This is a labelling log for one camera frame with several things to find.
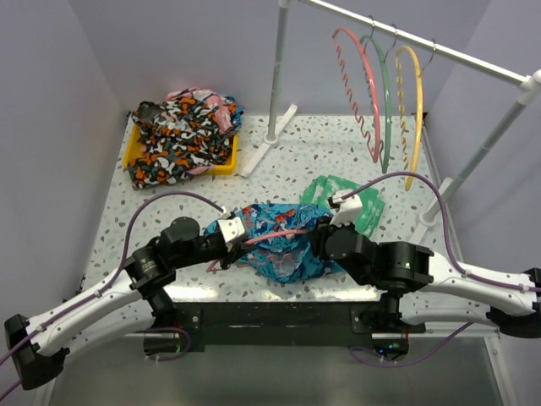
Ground white clothes rack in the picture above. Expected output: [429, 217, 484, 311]
[240, 0, 541, 254]

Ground camouflage pattern clothes pile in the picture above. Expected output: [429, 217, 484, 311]
[126, 87, 244, 189]

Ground pink plastic hanger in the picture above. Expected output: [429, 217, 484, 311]
[205, 226, 316, 274]
[331, 27, 382, 162]

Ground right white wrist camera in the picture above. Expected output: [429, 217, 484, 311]
[327, 189, 363, 227]

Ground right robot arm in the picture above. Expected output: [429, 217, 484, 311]
[309, 217, 540, 338]

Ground green plastic hanger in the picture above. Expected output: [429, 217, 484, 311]
[361, 36, 393, 173]

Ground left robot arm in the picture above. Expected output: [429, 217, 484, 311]
[4, 217, 250, 390]

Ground blue shark print shorts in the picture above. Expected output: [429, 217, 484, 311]
[204, 201, 346, 285]

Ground yellow plastic tray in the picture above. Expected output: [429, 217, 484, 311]
[123, 125, 239, 176]

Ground yellow plastic hanger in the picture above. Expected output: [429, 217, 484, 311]
[395, 45, 424, 191]

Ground black mounting base plate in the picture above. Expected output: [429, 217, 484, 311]
[143, 298, 426, 356]

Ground green tie-dye shorts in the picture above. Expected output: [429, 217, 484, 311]
[300, 175, 385, 238]

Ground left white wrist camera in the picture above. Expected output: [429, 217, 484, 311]
[217, 217, 249, 245]

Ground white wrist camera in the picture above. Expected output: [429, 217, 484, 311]
[217, 217, 249, 245]
[327, 189, 363, 227]

